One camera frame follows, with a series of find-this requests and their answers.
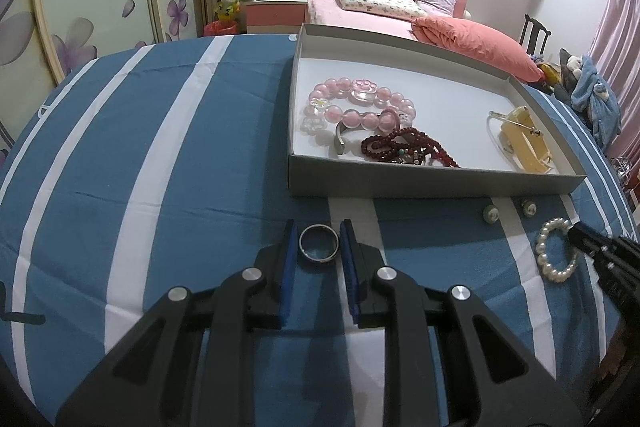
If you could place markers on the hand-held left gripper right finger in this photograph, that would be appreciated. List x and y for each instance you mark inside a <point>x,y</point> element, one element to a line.
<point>351,272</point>

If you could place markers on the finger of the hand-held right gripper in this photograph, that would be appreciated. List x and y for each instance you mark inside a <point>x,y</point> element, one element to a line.
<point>587,237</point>
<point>617,277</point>

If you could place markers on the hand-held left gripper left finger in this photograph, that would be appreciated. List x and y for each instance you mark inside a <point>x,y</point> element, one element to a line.
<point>286,272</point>

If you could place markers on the grey cardboard tray box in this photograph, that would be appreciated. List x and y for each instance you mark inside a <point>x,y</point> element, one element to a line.
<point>440,179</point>

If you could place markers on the silver cuff bangle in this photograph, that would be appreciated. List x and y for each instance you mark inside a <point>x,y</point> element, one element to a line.
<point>339,142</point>

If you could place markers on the small pearl earring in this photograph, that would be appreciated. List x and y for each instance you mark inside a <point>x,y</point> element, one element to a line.
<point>490,213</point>
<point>528,206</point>

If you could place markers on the metal rack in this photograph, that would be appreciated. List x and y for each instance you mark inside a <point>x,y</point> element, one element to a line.
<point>622,169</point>

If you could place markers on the blue plush garment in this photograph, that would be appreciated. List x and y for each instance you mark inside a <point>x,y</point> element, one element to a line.
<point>597,102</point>

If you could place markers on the blue white striped tablecloth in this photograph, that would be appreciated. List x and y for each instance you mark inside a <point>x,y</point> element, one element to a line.
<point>175,182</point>

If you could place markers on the dark grey clothing pile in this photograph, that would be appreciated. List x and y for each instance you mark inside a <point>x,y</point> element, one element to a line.
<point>565,77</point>

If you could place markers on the pink curtain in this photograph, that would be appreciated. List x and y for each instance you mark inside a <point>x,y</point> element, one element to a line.
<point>617,32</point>

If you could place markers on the dark wooden chair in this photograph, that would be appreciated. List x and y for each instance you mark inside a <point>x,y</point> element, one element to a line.
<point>535,32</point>

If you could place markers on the salmon pink duvet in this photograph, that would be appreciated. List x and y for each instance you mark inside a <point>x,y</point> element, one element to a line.
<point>475,44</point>

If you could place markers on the red plastic bag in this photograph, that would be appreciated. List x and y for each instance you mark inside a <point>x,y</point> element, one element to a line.
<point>220,28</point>

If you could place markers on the pink bed sheet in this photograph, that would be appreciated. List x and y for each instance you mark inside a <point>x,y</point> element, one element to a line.
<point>340,17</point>

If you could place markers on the pink white nightstand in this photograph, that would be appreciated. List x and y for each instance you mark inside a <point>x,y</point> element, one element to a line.
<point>272,14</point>

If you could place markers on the white patterned pillow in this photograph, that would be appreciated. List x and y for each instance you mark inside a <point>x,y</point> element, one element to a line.
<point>380,2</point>

